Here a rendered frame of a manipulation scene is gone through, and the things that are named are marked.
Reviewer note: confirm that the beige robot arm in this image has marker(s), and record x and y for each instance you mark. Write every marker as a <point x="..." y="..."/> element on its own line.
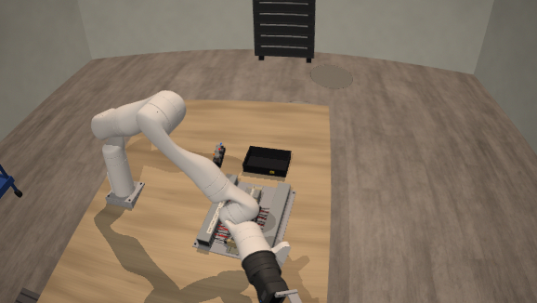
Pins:
<point x="157" y="119"/>

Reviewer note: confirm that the black open-top tray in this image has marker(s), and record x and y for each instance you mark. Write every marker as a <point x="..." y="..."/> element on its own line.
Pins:
<point x="266" y="161"/>

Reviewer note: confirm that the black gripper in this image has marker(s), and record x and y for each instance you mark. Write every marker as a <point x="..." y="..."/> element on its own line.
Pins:
<point x="262" y="266"/>

